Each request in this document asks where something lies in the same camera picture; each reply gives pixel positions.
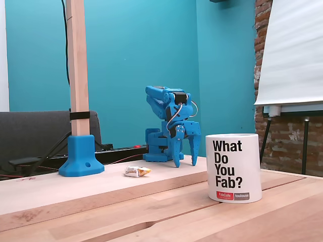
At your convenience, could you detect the black strap on post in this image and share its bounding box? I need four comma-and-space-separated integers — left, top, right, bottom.
69, 110, 90, 120

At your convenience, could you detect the light wooden base board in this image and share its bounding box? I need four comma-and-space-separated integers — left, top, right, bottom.
0, 154, 210, 216

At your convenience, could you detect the black power strip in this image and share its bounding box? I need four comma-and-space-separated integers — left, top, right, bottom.
94, 144, 148, 164

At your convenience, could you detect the flip chart easel stand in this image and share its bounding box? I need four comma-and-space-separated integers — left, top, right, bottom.
259, 104, 323, 175

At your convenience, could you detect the wooden post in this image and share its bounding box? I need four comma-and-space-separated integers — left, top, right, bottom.
65, 0, 90, 137

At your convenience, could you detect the black cable along post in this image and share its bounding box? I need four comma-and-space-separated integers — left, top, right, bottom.
61, 0, 71, 86

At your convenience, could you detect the black cable at post base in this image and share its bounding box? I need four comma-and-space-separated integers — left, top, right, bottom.
37, 130, 73, 164

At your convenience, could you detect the thin red cable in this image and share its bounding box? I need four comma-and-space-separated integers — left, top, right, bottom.
103, 153, 145, 165

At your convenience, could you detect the white flip chart paper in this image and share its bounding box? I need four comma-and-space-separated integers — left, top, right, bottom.
253, 0, 323, 107

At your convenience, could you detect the black flat device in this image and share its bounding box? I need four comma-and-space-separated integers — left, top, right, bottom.
8, 156, 42, 167

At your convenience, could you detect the white printed mug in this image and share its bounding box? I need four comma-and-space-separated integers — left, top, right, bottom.
205, 133, 263, 203

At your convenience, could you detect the blue post base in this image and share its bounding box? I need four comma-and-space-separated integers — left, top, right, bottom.
58, 134, 105, 177

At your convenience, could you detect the thin servo cable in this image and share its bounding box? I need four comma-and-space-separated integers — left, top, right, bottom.
190, 99, 199, 118
166, 102, 183, 132

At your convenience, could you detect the white yellow sweet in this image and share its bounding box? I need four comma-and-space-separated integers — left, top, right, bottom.
123, 165, 152, 178

